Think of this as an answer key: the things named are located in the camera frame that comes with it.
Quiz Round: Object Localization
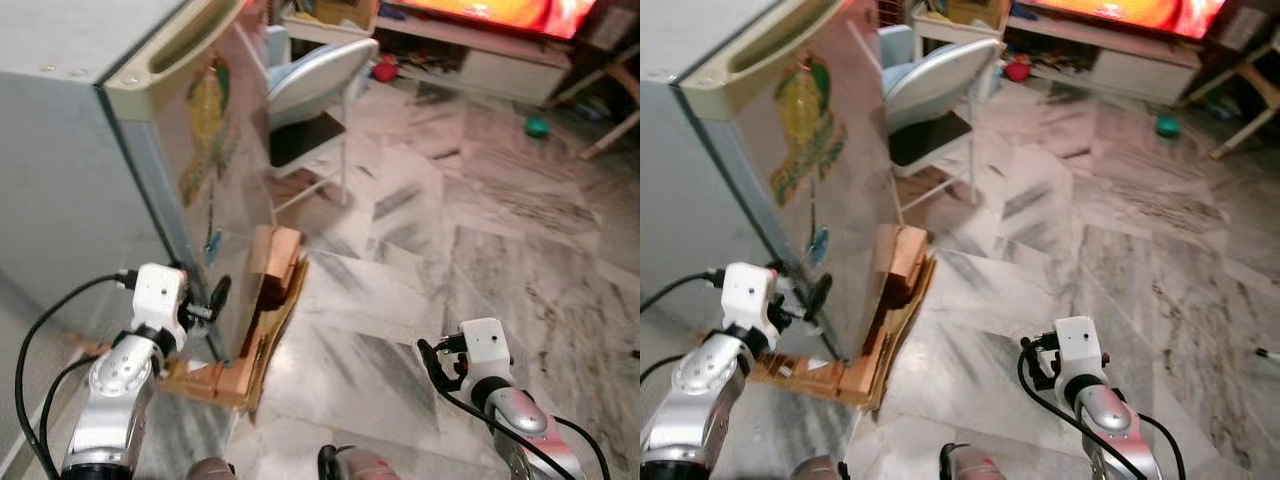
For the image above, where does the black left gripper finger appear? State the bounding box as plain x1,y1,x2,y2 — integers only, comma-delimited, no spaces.
206,275,234,323
805,273,834,323

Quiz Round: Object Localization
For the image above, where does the wooden fridge stand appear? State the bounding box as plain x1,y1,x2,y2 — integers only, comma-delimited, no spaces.
750,224,938,409
160,225,311,413

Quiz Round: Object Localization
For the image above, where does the right robot leg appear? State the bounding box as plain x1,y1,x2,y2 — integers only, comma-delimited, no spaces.
938,443,1017,480
317,444,403,480

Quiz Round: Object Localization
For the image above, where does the robot leg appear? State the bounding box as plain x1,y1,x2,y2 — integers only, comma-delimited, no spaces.
790,455,849,480
184,456,237,480
317,444,403,480
938,443,1017,480

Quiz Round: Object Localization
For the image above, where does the left robot leg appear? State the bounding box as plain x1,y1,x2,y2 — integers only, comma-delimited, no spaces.
184,456,237,480
790,455,849,480

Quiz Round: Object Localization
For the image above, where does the green and yellow door sticker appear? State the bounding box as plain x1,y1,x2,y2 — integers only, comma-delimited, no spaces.
769,55,848,208
179,55,237,208

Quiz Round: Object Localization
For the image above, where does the grey plastic chair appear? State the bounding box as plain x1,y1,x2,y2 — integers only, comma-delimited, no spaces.
265,38,382,211
882,38,1007,219

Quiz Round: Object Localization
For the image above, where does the light blue container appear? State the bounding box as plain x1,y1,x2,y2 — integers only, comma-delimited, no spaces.
265,24,292,73
880,24,917,73

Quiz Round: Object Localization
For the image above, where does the wooden table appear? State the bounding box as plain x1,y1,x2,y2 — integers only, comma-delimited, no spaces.
1183,35,1280,162
548,40,641,162

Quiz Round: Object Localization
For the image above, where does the white television cabinet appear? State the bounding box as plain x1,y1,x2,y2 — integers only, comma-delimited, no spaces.
910,0,1204,107
280,0,579,107

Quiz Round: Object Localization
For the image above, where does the television with orange picture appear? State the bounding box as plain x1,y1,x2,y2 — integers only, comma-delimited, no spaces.
1012,0,1231,41
385,0,601,41

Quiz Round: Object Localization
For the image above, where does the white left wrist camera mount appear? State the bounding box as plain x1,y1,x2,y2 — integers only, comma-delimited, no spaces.
131,263,190,337
721,262,780,337

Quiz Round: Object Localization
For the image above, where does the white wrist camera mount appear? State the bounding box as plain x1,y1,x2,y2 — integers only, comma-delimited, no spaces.
459,318,514,387
1054,316,1105,387
721,262,780,337
131,263,190,337

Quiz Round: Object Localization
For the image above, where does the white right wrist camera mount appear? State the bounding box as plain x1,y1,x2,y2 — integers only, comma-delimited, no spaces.
1054,316,1105,387
459,318,514,387

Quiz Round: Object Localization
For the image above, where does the grey fridge with cream handle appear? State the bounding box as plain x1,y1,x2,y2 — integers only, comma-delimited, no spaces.
0,0,277,366
640,0,903,363

